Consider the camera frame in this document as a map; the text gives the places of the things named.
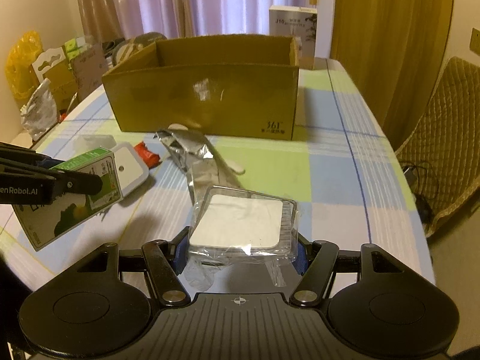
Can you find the silver foil pouch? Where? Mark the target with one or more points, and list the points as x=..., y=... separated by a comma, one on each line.
x=198, y=160

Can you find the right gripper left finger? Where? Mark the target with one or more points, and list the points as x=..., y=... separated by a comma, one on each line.
x=164, y=262

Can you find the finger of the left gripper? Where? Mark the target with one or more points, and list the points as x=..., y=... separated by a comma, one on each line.
x=66, y=181
x=27, y=156

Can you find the clear plastic case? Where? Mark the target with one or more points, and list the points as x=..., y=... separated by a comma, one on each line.
x=85, y=143

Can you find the green tall medicine box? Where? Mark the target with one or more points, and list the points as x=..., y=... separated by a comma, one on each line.
x=42, y=224

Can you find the crumpled silver plastic bag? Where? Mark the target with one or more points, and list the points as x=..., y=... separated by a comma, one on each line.
x=40, y=113

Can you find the dark oval noodle bowl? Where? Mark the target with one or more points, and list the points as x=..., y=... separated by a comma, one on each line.
x=133, y=45

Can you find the large brown cardboard box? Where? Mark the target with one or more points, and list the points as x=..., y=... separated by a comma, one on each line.
x=239, y=85

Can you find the wall power socket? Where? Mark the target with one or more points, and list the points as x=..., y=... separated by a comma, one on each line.
x=474, y=43

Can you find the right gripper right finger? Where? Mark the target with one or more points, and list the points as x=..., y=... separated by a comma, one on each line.
x=315, y=262

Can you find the clear packaged white pad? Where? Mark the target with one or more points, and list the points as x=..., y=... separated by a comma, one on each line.
x=237, y=226

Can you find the checked tablecloth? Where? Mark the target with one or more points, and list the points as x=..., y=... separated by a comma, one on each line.
x=339, y=167

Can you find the yellow plastic bag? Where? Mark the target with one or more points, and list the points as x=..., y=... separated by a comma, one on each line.
x=21, y=78

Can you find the white square night light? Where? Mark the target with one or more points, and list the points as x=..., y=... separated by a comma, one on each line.
x=131, y=170

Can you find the green tissue packs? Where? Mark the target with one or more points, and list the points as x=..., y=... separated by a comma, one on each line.
x=77, y=45

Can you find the brown cardboard carton stack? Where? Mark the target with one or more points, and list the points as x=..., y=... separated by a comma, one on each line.
x=71, y=81

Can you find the red snack packet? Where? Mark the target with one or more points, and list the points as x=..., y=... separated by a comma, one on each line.
x=149, y=158

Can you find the white humidifier box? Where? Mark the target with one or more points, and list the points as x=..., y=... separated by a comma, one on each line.
x=300, y=23

